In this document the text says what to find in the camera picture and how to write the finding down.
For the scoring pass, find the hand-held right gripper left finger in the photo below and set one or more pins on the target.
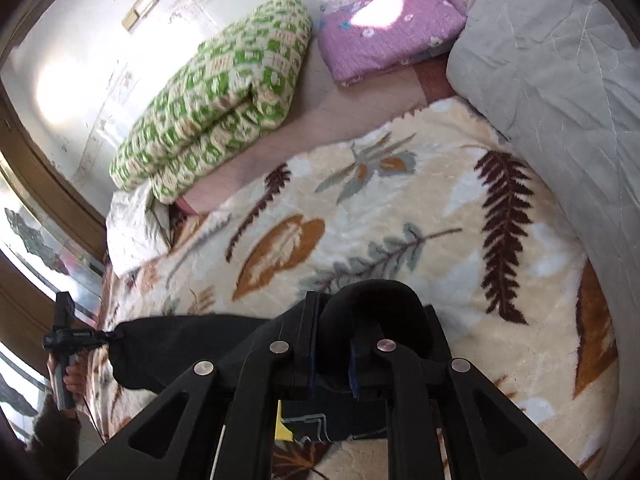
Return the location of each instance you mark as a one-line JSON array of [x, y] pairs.
[[299, 352]]

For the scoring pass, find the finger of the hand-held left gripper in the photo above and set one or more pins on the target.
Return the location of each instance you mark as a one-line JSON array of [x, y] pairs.
[[110, 336]]

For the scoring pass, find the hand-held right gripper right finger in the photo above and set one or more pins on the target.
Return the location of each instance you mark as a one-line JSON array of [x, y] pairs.
[[400, 362]]

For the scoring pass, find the black pants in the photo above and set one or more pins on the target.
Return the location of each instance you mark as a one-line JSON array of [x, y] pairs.
[[175, 347]]

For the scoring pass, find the person's left forearm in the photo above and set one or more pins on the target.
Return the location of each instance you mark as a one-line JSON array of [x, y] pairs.
[[52, 432]]

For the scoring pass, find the person's left hand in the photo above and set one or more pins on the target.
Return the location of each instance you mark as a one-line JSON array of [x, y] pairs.
[[76, 375]]

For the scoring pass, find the wooden glass door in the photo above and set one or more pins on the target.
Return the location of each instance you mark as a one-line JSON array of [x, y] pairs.
[[35, 240]]

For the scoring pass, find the white patterned pillow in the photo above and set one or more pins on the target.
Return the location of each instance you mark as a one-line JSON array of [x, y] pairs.
[[135, 230]]

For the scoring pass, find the leaf-printed fleece blanket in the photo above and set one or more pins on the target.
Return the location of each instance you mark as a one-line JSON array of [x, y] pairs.
[[400, 220]]

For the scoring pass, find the pink bed sheet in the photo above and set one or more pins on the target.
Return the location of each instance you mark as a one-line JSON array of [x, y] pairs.
[[310, 110]]

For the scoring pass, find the green checked folded quilt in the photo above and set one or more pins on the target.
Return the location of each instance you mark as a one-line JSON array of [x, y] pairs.
[[215, 95]]

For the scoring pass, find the grey quilted cover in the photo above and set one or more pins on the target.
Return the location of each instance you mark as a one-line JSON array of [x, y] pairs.
[[560, 80]]

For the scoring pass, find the purple folded blanket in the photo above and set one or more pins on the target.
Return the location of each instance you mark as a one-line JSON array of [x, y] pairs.
[[385, 30]]

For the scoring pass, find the beige wall switch panel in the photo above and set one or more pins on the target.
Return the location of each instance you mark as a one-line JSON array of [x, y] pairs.
[[141, 10]]

